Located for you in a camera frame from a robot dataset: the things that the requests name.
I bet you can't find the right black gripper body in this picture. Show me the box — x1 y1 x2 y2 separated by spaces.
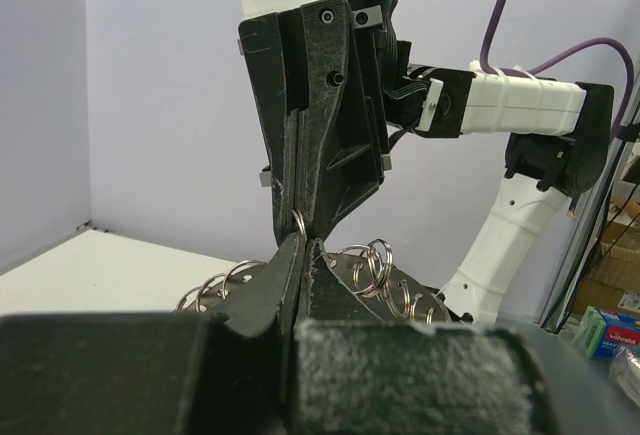
346 0 415 165

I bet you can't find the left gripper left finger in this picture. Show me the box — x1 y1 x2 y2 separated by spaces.
1 234 306 434

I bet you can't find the green blue sponge pack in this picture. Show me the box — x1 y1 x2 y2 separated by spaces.
573 306 639 360

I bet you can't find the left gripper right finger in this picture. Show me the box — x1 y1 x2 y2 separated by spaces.
292 239 550 434

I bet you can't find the metal disc keyring holder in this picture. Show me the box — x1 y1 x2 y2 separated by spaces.
172 208 454 342

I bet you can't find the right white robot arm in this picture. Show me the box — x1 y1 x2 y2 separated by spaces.
239 0 614 323

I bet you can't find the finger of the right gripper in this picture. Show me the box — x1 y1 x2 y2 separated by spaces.
239 12 300 244
297 0 384 240

